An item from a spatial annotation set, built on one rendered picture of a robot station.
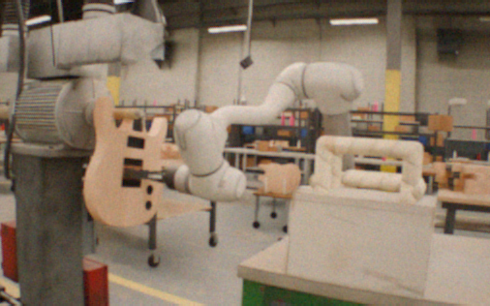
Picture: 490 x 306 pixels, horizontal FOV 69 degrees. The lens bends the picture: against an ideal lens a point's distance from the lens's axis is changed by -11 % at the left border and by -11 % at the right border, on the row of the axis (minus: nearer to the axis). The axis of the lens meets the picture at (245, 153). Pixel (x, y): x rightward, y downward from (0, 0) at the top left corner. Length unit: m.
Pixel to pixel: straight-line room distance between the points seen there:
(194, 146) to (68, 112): 0.52
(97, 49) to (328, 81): 0.76
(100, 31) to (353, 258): 0.91
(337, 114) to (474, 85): 10.76
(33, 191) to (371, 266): 1.20
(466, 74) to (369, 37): 3.08
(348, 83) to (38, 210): 1.19
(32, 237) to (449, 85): 11.42
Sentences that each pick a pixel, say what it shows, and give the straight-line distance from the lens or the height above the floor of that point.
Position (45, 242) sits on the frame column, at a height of 0.77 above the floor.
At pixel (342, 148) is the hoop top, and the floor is 1.19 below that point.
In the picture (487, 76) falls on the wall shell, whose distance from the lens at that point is 12.18.
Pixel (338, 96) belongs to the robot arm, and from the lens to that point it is 1.38.
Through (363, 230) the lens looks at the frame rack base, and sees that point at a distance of 0.74.
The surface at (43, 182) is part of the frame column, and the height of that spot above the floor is 0.99.
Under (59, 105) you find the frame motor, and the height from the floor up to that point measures 1.27.
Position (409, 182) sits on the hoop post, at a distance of 0.73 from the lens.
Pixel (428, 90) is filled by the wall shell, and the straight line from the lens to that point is 12.03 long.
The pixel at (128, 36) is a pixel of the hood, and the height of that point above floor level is 1.46.
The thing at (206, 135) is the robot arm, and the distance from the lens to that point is 1.01.
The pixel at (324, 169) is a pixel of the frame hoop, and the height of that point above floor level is 1.15.
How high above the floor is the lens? 1.21
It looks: 3 degrees down
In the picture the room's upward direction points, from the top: 3 degrees clockwise
